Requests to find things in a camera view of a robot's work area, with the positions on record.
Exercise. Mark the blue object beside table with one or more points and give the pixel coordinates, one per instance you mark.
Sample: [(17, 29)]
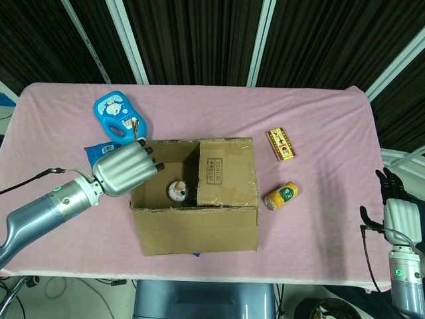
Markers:
[(6, 100)]

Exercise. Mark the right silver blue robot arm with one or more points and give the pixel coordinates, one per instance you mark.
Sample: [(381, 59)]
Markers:
[(406, 282)]

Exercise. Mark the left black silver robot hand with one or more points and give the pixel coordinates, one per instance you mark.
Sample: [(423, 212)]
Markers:
[(123, 169)]

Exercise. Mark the black round bin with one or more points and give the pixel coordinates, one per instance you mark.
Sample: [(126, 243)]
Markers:
[(308, 309)]

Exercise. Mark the wide white partition post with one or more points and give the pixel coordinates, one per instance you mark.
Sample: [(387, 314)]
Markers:
[(127, 40)]

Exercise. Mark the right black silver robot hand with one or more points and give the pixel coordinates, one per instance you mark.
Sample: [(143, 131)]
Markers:
[(401, 216)]

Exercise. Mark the round jar with printed lid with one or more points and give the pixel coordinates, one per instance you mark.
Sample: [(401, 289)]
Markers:
[(177, 190)]

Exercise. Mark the red yellow small box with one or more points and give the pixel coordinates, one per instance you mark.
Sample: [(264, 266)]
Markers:
[(281, 144)]

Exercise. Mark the thin grey partition post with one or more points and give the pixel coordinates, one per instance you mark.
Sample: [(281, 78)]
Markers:
[(85, 40)]

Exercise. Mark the large brown cardboard box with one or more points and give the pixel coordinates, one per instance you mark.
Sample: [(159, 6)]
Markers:
[(199, 229)]

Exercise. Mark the white slanted partition post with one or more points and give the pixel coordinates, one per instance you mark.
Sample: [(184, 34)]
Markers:
[(398, 61)]

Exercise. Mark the pink tablecloth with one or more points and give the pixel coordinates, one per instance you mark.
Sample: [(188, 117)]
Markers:
[(216, 113)]

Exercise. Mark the blue snack bag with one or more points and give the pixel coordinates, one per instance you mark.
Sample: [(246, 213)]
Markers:
[(98, 153)]

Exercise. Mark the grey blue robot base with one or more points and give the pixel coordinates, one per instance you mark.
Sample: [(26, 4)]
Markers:
[(202, 299)]

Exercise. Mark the black power adapter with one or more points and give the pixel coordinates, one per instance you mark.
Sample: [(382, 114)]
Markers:
[(117, 282)]

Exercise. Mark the yellow drink can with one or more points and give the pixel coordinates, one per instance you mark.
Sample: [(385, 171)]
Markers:
[(282, 196)]

